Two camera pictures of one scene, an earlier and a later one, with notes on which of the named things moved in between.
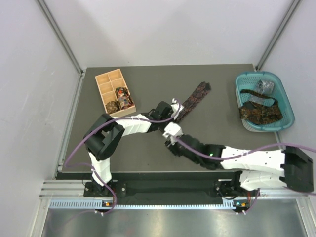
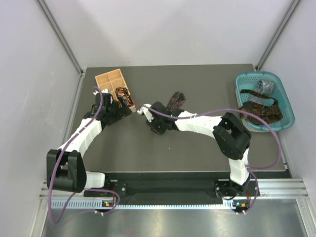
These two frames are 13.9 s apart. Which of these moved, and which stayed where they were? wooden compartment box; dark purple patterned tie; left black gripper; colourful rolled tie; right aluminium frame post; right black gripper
Moved: dark purple patterned tie; left black gripper; right black gripper
Stayed: colourful rolled tie; right aluminium frame post; wooden compartment box
